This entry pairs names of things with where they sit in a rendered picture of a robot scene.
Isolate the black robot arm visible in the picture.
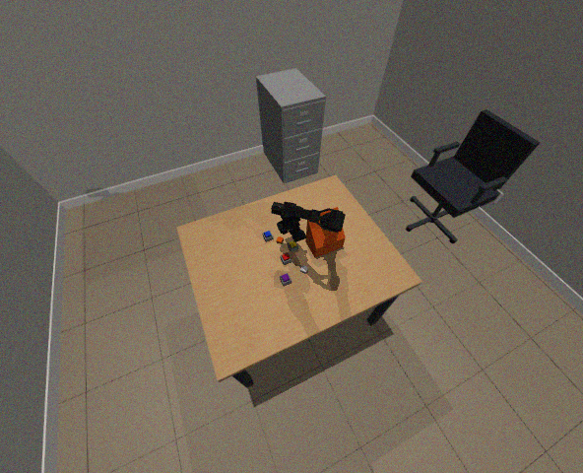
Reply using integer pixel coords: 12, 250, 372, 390
271, 202, 346, 235

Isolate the red button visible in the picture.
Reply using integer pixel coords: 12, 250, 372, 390
280, 253, 292, 265

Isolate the purple button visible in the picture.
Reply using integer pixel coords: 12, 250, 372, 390
280, 273, 292, 286

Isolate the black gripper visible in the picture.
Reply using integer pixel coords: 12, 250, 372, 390
289, 218, 306, 242

